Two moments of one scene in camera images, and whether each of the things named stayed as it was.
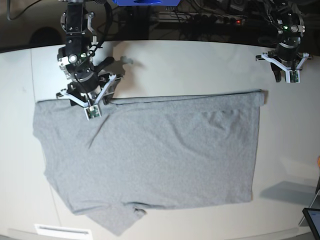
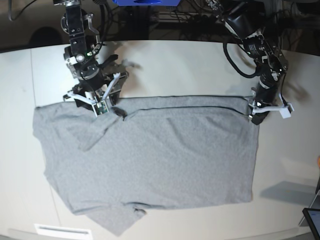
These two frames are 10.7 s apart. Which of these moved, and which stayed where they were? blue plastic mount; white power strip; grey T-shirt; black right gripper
Moved: black right gripper
Stayed: blue plastic mount; white power strip; grey T-shirt
